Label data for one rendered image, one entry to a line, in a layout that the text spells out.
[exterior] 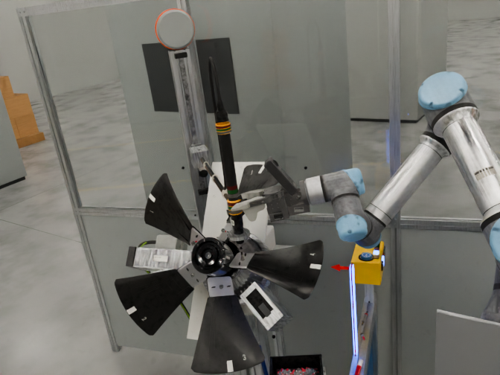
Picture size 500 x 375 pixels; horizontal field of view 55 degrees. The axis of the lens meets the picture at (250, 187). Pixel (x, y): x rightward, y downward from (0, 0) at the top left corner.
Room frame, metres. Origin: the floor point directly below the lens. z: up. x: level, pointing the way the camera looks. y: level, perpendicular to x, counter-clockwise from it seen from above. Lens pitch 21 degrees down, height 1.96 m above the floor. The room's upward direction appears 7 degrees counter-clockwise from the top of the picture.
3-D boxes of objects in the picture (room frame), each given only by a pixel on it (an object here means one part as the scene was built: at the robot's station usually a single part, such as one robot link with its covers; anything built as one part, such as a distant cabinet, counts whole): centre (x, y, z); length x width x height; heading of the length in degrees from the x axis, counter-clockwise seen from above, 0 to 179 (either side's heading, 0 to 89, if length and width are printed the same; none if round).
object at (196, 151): (1.96, 0.20, 1.36); 0.10 x 0.07 x 0.08; 13
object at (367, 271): (1.49, -0.39, 1.02); 0.16 x 0.10 x 0.11; 158
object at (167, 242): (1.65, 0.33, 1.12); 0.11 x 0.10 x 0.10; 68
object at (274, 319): (1.36, 0.00, 0.98); 0.20 x 0.16 x 0.20; 158
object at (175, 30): (2.05, 0.22, 1.88); 0.17 x 0.15 x 0.16; 68
